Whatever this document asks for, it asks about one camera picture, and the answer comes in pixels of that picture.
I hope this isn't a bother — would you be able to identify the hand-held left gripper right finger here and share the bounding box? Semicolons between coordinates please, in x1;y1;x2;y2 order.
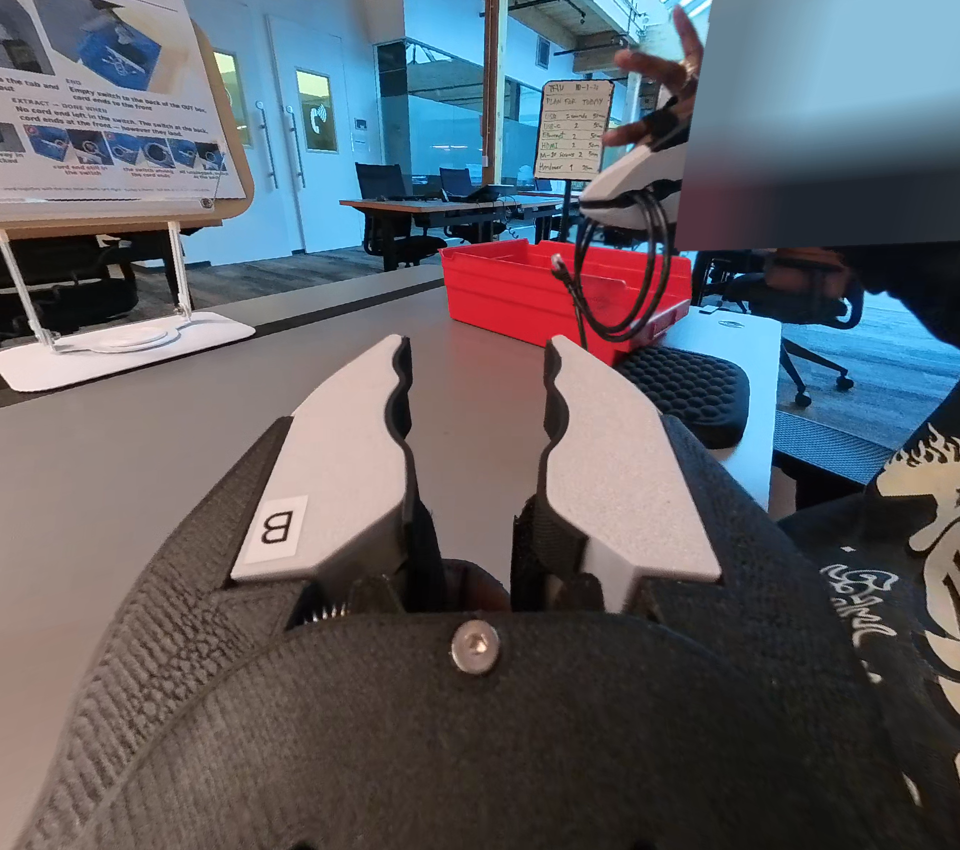
538;336;725;613

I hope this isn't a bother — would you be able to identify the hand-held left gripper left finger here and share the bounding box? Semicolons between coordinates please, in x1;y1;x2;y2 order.
228;334;418;590

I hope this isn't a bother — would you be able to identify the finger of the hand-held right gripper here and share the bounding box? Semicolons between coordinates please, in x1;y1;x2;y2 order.
579;193;682;230
588;141;690;204

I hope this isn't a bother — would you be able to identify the black ethernet cable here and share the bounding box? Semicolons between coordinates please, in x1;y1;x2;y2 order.
551;188;674;350

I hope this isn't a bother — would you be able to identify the red plastic bin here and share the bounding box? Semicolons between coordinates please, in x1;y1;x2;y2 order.
438;240;693;368

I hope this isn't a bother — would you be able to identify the white handwritten whiteboard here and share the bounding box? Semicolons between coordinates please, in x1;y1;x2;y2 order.
534;79;616;182

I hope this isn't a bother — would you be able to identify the black chair armrest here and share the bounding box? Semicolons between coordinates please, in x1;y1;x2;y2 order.
615;343;753;451

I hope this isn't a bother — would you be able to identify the black office chair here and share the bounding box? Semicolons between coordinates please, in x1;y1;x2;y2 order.
354;162;449;271
438;166;510;245

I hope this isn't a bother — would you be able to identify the wooden office desk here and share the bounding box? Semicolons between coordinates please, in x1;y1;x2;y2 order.
339;192;580;271

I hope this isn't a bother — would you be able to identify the black swivel chair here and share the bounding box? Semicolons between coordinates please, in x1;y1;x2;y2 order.
716;248;867;410

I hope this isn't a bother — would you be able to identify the mesh office chair seat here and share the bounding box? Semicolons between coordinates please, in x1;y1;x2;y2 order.
771;407;895;485

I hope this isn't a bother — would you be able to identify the person's black printed shirt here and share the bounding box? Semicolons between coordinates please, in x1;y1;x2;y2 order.
778;385;960;850

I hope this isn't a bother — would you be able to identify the green phone sign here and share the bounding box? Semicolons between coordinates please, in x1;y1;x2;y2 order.
294;68;340;155

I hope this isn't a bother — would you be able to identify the wooden instruction board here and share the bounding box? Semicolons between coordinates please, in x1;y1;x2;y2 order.
0;0;256;241

